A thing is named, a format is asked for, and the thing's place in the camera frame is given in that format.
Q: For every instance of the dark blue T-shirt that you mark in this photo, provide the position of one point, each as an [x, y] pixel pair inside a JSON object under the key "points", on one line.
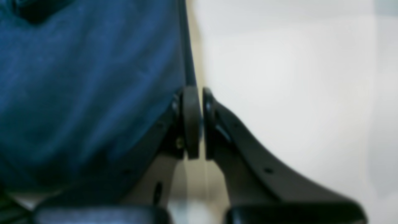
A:
{"points": [[81, 83]]}

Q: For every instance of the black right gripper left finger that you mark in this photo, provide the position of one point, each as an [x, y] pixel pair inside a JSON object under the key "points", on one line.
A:
{"points": [[136, 188]]}

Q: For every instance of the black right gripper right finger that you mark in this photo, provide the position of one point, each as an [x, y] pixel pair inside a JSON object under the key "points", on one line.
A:
{"points": [[261, 188]]}

